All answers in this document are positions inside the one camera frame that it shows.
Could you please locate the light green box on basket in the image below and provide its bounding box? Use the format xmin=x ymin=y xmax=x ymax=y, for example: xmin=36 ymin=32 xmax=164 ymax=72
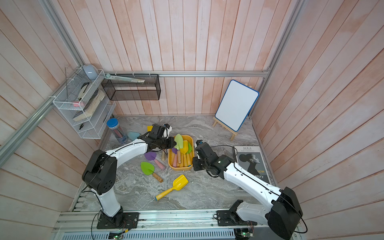
xmin=105 ymin=74 xmax=146 ymax=84

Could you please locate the wooden easel stand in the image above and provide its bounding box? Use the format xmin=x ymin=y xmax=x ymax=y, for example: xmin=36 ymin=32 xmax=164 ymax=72
xmin=213 ymin=117 xmax=238 ymax=142

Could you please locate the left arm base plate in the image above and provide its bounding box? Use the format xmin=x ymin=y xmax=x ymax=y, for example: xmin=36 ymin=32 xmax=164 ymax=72
xmin=97 ymin=212 xmax=140 ymax=230

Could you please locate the light green shovel wooden handle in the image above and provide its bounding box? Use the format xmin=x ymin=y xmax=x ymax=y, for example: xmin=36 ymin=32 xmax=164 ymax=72
xmin=175 ymin=134 xmax=183 ymax=167

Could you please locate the grey round bowl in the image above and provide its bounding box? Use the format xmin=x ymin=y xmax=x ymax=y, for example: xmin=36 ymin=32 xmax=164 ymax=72
xmin=82 ymin=64 xmax=99 ymax=81

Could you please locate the yellow plastic storage box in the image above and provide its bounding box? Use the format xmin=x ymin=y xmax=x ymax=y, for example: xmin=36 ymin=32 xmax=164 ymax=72
xmin=168 ymin=135 xmax=195 ymax=171

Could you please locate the light blue plastic shovel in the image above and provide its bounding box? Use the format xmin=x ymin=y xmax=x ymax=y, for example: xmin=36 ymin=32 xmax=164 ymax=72
xmin=127 ymin=132 xmax=141 ymax=141

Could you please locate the large yellow plastic scoop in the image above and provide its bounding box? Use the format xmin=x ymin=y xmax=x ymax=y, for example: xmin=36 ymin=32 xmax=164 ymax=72
xmin=155 ymin=175 xmax=189 ymax=201

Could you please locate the book on wire shelf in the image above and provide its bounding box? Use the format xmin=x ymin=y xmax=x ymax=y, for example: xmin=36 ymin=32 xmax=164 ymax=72
xmin=73 ymin=90 xmax=105 ymax=122

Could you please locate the blue lid pencil jar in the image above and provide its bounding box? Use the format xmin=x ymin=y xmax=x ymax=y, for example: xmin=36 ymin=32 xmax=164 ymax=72
xmin=107 ymin=118 xmax=127 ymax=145

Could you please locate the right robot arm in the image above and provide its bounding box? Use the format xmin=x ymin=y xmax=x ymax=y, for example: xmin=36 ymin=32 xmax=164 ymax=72
xmin=193 ymin=140 xmax=303 ymax=240

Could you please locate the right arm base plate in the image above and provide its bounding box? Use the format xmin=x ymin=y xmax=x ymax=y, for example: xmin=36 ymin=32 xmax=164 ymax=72
xmin=213 ymin=210 xmax=258 ymax=227

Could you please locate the aluminium front rail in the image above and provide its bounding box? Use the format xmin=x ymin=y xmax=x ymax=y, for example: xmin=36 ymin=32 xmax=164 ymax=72
xmin=50 ymin=206 xmax=301 ymax=233

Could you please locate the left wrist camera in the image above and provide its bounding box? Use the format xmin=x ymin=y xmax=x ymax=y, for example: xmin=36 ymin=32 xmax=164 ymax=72
xmin=163 ymin=124 xmax=172 ymax=138

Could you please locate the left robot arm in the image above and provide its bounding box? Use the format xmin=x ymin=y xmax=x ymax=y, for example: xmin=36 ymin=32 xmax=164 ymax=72
xmin=82 ymin=124 xmax=176 ymax=218

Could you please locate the white wire shelf rack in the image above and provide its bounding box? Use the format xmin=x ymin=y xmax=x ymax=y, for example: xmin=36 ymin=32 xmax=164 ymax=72
xmin=53 ymin=67 xmax=116 ymax=140

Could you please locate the black wire basket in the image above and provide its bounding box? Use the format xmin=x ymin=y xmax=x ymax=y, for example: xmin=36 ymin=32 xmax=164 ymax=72
xmin=102 ymin=74 xmax=162 ymax=101

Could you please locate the Twins story book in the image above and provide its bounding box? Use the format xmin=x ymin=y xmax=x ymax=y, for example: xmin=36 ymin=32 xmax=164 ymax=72
xmin=235 ymin=146 xmax=271 ymax=184

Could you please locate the yellow scoop shovel yellow handle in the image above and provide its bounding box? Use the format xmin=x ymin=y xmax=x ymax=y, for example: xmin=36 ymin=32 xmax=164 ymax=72
xmin=180 ymin=140 xmax=189 ymax=168

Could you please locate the purple shovel pink handle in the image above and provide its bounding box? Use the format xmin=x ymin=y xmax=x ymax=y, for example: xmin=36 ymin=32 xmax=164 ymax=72
xmin=172 ymin=148 xmax=178 ymax=168
xmin=144 ymin=152 xmax=166 ymax=170

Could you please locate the white board blue frame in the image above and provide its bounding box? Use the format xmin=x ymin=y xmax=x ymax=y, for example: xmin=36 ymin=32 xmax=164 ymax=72
xmin=215 ymin=80 xmax=259 ymax=132

